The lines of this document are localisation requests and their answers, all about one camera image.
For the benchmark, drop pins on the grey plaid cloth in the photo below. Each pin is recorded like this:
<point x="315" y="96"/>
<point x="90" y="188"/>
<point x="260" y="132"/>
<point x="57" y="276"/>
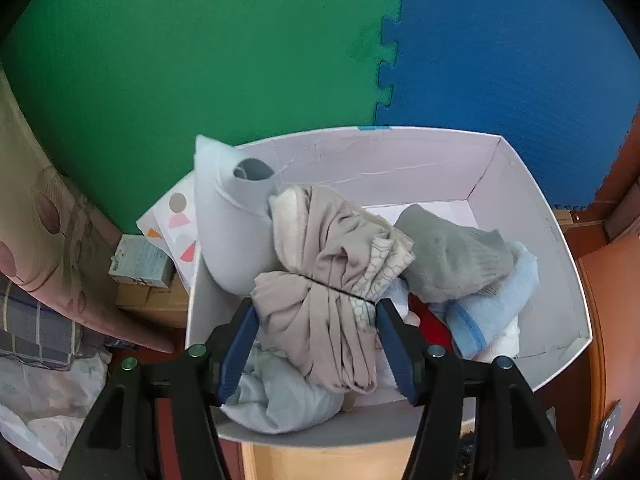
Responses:
<point x="35" y="325"/>

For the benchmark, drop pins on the red knit sock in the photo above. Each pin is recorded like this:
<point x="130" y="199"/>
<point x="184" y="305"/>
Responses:
<point x="432" y="330"/>

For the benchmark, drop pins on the brown cardboard box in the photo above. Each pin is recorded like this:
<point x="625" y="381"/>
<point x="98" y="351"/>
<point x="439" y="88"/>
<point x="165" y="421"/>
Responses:
<point x="150" y="305"/>

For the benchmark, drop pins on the light blue striped sock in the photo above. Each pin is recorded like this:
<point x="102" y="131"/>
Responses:
<point x="495" y="310"/>

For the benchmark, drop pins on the patterned paper cover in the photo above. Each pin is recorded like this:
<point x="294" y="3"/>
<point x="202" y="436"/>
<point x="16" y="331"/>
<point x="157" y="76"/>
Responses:
<point x="170" y="220"/>

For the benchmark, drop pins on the light blue underwear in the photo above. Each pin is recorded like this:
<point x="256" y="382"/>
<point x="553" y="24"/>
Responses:
<point x="285" y="405"/>

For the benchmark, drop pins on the white cardboard box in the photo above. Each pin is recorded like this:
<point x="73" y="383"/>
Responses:
<point x="400" y="160"/>

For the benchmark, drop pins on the beige underwear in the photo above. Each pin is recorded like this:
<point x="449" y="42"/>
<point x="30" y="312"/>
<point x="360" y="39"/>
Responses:
<point x="320" y="320"/>

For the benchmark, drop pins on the grey remote control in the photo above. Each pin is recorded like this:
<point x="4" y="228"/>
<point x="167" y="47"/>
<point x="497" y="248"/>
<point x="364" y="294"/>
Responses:
<point x="607" y="440"/>

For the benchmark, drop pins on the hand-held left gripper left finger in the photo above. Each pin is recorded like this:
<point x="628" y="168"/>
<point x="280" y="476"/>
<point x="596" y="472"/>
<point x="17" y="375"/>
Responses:
<point x="240" y="355"/>

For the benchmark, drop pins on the blue foam mat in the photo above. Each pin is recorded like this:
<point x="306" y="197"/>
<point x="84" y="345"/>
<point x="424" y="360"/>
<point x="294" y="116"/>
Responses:
<point x="500" y="50"/>

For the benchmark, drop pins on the light grey garment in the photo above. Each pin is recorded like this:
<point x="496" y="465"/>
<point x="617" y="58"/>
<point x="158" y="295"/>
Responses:
<point x="225" y="230"/>

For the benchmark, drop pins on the white floral plastic bag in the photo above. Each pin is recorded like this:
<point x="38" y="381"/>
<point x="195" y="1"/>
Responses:
<point x="45" y="410"/>

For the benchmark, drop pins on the orange wooden furniture panel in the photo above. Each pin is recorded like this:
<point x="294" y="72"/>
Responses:
<point x="615" y="300"/>

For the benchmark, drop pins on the pink floral quilt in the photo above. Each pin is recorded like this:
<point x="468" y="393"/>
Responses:
<point x="55" y="220"/>

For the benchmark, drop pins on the cream fleece cloth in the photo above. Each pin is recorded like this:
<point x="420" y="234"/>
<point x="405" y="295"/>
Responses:
<point x="290" y="220"/>

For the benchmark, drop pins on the grey ribbed sock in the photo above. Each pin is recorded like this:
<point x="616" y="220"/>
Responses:
<point x="450" y="255"/>

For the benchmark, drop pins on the green foam mat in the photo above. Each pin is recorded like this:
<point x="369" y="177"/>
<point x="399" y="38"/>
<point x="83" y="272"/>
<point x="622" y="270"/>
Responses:
<point x="200" y="50"/>

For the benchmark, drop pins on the small teal box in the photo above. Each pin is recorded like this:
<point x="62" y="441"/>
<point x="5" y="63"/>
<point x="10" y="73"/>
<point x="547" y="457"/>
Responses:
<point x="140" y="260"/>

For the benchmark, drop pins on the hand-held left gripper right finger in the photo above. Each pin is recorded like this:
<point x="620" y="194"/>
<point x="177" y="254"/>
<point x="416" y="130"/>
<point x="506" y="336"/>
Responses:
<point x="397" y="355"/>

